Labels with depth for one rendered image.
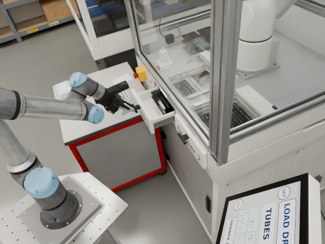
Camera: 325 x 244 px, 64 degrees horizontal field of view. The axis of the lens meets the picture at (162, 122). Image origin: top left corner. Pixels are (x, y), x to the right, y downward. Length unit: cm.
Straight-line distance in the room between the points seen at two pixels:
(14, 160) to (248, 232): 88
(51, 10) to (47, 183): 415
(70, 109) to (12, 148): 27
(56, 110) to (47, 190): 31
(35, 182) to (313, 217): 93
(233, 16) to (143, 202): 165
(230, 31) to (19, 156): 90
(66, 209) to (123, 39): 134
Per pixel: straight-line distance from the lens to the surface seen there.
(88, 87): 122
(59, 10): 505
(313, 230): 72
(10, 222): 142
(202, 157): 114
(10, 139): 112
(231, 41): 71
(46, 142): 282
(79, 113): 106
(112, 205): 124
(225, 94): 80
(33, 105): 96
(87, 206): 125
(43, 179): 113
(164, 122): 136
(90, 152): 170
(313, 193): 77
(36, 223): 132
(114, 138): 166
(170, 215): 201
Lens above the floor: 181
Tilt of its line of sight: 45 degrees down
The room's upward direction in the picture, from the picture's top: 9 degrees counter-clockwise
